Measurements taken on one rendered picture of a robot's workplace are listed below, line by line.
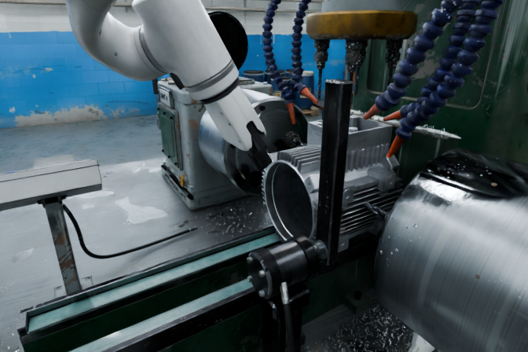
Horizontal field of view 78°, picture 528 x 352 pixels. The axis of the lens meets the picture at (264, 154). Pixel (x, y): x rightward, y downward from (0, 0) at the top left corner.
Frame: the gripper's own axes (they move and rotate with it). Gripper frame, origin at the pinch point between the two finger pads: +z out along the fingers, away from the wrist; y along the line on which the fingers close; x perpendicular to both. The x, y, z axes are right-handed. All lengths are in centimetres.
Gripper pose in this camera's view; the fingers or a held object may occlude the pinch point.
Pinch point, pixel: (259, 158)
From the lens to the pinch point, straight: 60.4
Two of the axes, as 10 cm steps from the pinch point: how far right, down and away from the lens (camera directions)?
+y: 5.2, 2.9, -8.1
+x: 7.4, -6.2, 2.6
